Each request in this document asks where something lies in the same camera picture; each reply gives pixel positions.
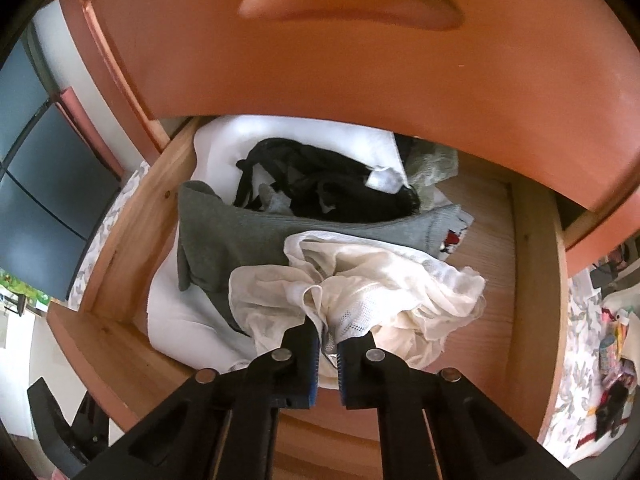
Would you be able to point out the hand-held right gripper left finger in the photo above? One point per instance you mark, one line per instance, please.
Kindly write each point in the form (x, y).
(302, 370)

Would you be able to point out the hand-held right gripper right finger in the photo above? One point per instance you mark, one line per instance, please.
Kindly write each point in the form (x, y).
(357, 375)

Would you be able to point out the cream white underwear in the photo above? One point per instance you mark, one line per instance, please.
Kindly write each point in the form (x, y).
(380, 280)

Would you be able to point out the thick white cloth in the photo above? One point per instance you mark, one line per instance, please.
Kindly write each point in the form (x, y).
(170, 320)

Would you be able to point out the grey cotton underwear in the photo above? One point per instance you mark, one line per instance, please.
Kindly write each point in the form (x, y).
(240, 230)

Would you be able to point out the wooden drawer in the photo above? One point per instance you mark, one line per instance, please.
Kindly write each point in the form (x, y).
(480, 240)
(325, 70)

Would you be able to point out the black lace underwear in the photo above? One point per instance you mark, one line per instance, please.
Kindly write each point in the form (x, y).
(340, 190)

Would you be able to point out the pale green lace underwear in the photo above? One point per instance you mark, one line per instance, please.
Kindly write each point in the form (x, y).
(435, 165)

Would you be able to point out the closed wooden drawer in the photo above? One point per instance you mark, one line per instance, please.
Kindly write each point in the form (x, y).
(325, 70)

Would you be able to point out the small white cloth piece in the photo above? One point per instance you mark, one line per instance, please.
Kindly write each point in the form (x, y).
(386, 179)

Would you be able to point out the colourful patterned pouch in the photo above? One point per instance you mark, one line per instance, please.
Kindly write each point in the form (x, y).
(611, 355)

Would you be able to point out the black and red item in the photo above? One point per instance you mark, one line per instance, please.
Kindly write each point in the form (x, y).
(612, 405)

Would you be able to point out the green printed box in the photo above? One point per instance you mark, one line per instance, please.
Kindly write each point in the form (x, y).
(20, 285)

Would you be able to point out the dark blue wardrobe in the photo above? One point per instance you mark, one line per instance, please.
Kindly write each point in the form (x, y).
(45, 195)

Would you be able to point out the wooden nightstand frame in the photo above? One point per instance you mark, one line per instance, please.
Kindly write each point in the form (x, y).
(600, 235)

